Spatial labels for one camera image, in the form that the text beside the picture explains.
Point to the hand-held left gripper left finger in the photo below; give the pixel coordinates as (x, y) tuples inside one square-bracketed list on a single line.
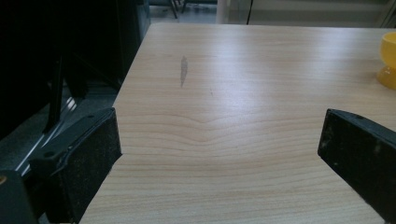
[(84, 161)]

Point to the black chair legs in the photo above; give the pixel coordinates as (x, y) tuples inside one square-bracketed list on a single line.
[(174, 7)]

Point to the yellow plastic cup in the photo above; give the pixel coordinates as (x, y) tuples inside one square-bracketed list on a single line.
[(388, 60)]

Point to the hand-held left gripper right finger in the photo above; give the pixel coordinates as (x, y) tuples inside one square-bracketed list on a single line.
[(361, 155)]

